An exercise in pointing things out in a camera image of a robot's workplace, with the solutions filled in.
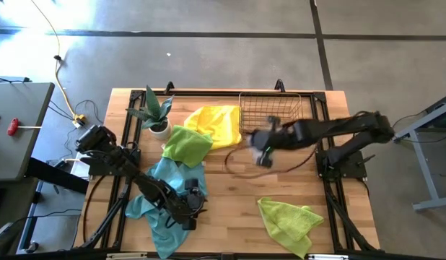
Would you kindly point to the lime green microfiber towel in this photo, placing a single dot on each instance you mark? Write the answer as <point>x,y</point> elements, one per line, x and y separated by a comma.
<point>284,224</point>

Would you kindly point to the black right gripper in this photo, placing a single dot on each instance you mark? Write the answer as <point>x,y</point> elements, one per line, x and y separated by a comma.
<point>268,139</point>

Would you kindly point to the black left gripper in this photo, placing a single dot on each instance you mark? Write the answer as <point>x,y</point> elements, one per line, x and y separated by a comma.
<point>190,204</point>

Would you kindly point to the dark grey work table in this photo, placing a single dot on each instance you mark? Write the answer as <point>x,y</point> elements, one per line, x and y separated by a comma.
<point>21,151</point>

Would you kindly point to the black device with indicator light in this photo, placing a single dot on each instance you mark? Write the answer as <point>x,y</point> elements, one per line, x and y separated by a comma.
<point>4,238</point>

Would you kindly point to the black caster wheel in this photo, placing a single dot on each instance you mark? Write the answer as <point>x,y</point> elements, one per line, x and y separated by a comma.
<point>32,247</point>

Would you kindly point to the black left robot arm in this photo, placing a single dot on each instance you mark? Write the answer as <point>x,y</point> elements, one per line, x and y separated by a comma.
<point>151,187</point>

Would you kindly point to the green plant in white pot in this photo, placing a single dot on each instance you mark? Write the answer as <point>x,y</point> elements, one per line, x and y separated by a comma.
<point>161,134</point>

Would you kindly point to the silver metal bracket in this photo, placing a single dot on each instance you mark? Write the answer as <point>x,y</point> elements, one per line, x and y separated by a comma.
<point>327,257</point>
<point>125,256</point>

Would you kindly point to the light grey metal table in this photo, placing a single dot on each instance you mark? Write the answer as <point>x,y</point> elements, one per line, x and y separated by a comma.
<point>422,159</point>

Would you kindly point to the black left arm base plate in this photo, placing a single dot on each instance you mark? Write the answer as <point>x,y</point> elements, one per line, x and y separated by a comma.
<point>100,168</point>

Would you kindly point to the yellow microfiber towel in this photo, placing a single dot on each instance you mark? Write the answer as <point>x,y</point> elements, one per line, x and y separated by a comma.
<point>215,124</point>

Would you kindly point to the white box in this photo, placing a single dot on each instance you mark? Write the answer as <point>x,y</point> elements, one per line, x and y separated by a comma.
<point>75,169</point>

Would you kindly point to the black table foot beam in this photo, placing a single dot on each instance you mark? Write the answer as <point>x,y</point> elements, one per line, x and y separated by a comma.
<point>57,175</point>

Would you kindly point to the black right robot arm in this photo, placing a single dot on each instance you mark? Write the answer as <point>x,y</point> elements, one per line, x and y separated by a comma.
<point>335,128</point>

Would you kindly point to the black aluminium table frame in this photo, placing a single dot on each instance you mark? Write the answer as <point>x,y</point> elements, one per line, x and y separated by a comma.
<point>208,93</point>

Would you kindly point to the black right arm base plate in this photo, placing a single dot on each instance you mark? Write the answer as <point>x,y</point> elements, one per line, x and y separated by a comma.
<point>353,169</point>

